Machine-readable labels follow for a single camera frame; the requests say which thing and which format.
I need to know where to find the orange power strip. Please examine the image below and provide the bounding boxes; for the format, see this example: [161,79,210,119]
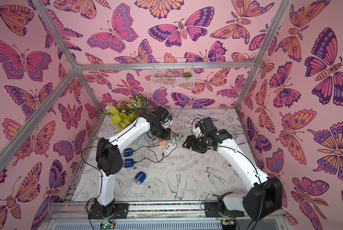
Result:
[160,140,169,147]

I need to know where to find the white power strip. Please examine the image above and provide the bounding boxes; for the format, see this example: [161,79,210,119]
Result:
[163,141,178,155]

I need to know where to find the black usb cable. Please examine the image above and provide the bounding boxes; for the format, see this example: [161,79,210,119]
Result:
[131,135,181,164]

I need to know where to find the blue clip bottom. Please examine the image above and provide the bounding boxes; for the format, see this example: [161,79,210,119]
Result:
[133,172,146,185]

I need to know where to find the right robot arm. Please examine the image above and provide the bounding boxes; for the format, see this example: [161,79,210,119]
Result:
[183,117,283,221]

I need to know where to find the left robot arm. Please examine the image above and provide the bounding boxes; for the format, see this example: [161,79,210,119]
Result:
[89,106,172,219]

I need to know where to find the potted green plant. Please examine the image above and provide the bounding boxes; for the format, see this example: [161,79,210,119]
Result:
[103,94,151,133]

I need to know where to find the small succulent in basket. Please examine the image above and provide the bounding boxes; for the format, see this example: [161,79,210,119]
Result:
[183,72,192,78]

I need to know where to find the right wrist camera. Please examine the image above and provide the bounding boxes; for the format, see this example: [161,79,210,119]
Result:
[192,122,203,139]

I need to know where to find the white coiled cable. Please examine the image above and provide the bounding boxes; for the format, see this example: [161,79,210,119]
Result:
[172,114,198,130]

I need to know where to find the white wire basket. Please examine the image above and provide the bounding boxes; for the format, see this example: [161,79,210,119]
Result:
[149,57,195,90]

